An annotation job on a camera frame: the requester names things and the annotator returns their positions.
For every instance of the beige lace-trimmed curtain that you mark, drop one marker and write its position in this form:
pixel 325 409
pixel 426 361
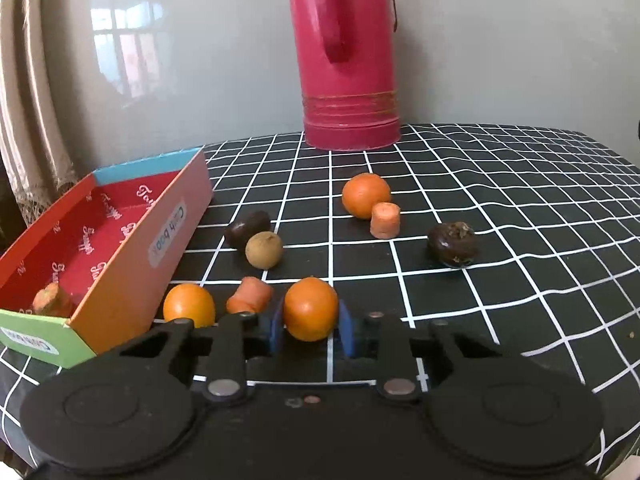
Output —
pixel 25 110

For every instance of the red metal pitcher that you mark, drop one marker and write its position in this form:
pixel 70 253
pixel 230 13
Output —
pixel 350 75

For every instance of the brown round longan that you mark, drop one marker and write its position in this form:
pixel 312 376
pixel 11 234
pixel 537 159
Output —
pixel 263 250

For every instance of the black checked tablecloth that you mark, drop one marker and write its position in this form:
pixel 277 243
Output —
pixel 500 200

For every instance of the orange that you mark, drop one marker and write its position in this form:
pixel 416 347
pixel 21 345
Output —
pixel 311 310
pixel 189 306
pixel 365 194

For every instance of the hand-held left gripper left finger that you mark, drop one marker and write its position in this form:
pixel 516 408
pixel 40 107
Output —
pixel 276 331

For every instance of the dark water chestnut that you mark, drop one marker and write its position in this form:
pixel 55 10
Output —
pixel 452 244
pixel 246 227

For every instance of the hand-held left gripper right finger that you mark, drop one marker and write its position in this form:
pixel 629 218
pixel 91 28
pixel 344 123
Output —
pixel 347 331

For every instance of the colourful cardboard box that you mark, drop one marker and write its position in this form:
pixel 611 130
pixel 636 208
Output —
pixel 130 280

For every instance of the carrot piece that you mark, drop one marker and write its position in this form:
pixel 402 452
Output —
pixel 52 301
pixel 385 221
pixel 250 296

